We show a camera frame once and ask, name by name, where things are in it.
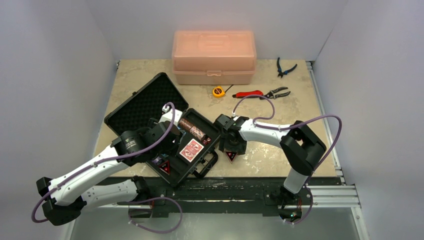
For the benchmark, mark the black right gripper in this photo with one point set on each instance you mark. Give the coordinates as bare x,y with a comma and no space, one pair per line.
231,147

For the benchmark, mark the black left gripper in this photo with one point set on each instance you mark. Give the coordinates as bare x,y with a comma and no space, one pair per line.
172,148

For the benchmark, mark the triangular all-in button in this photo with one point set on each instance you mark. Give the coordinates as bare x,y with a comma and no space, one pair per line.
165,167
231,156

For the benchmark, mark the orange black poker chip roll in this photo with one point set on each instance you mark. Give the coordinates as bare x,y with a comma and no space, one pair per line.
185,124

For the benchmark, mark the tan blue poker chip roll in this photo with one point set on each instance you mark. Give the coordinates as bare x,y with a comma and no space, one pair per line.
197,133

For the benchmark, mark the black poker set case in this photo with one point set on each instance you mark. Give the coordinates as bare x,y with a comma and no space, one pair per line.
144,109

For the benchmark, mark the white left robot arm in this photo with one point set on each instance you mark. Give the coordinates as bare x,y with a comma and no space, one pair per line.
64,198

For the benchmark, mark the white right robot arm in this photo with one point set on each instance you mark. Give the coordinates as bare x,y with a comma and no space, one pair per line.
302,147

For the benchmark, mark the purple poker chip roll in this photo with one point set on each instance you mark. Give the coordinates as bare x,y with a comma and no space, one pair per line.
157,161

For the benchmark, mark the red card deck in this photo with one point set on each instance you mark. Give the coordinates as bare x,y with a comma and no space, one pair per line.
191,150

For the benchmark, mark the red utility knife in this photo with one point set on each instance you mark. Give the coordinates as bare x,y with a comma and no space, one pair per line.
248,94

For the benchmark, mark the yellow tape measure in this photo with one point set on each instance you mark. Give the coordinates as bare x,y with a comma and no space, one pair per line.
219,91

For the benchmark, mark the orange plastic toolbox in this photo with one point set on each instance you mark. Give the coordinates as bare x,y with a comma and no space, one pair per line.
201,57

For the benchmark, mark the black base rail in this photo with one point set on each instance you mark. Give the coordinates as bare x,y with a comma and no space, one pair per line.
216,195

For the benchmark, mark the black wire stripper pliers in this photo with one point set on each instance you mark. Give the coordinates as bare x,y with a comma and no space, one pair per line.
276,93

